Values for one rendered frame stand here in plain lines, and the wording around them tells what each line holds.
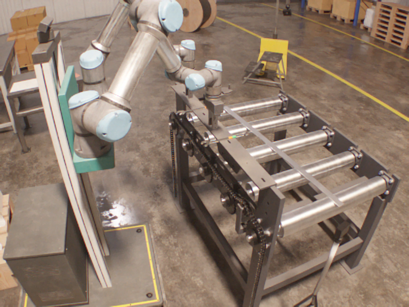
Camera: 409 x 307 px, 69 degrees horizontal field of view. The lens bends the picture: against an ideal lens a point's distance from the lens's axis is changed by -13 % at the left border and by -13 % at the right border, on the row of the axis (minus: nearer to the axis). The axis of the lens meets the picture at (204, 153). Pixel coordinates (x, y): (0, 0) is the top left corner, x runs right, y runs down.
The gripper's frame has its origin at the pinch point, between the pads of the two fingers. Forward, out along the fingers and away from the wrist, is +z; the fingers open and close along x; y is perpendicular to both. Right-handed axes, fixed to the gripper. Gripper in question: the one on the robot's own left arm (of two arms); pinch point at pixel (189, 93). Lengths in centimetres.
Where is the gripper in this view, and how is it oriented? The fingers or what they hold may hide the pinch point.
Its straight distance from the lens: 196.3
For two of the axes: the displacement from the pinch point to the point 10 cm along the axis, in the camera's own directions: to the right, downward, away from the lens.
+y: 9.2, -2.3, 3.3
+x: -4.0, -5.2, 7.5
